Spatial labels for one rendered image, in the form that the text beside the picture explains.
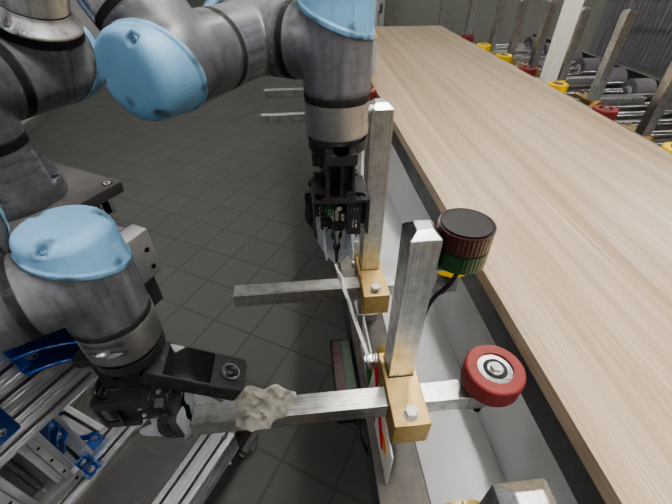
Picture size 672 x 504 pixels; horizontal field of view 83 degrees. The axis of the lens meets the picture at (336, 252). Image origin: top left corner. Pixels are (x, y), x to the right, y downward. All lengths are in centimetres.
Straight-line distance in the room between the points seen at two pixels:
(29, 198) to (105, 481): 88
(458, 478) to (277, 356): 103
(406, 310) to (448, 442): 41
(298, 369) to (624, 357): 120
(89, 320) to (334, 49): 33
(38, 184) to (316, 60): 48
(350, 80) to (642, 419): 53
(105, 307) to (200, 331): 146
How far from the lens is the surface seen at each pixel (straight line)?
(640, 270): 87
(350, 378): 77
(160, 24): 37
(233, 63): 40
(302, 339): 171
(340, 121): 43
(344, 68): 42
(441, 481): 80
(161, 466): 132
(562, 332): 67
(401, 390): 57
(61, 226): 37
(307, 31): 42
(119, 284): 38
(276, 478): 145
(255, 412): 56
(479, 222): 43
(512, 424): 75
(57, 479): 123
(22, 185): 72
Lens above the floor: 136
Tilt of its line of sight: 40 degrees down
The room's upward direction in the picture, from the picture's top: straight up
